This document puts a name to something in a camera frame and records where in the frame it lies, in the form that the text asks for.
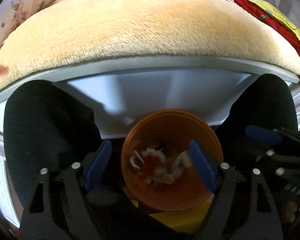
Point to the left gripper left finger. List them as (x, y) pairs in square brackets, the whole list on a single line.
[(57, 208)]

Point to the black trousers right leg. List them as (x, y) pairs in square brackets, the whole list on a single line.
[(266, 103)]

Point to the yellow cartoon pillow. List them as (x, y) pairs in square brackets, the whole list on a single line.
[(277, 15)]

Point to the black trousers leg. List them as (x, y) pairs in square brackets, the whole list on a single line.
[(45, 127), (266, 103)]

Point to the red blanket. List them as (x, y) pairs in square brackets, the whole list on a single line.
[(268, 20)]

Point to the person's right hand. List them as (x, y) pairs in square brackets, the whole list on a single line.
[(291, 211)]

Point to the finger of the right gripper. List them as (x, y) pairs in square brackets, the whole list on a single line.
[(262, 135)]

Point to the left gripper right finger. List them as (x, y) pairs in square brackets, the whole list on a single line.
[(242, 207)]

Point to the yellow floral plush blanket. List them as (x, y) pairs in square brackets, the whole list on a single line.
[(75, 31)]

